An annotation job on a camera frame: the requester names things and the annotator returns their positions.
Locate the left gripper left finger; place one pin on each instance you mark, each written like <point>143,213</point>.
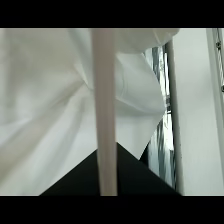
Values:
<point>78,180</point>

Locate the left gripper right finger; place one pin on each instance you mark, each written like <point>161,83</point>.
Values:
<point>140,176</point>

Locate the white long-sleeved shirt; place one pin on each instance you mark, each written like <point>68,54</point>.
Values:
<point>50,110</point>

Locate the silver frame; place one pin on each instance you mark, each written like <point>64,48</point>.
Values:
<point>215,83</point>

